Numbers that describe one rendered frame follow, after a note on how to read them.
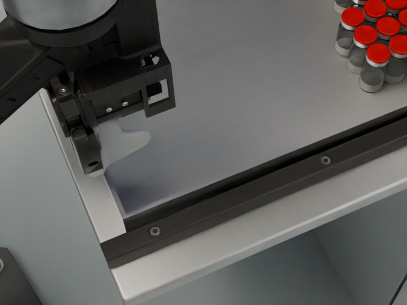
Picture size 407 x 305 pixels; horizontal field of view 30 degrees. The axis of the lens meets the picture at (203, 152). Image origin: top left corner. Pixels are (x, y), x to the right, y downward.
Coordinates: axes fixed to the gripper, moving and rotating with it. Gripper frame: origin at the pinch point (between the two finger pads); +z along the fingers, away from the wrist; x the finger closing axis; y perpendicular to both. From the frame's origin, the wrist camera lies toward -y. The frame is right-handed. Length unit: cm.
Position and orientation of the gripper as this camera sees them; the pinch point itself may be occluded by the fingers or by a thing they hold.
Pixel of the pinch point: (85, 163)
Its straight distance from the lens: 62.6
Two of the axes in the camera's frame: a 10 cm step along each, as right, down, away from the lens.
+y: 9.1, -3.6, 1.8
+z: 0.3, 5.0, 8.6
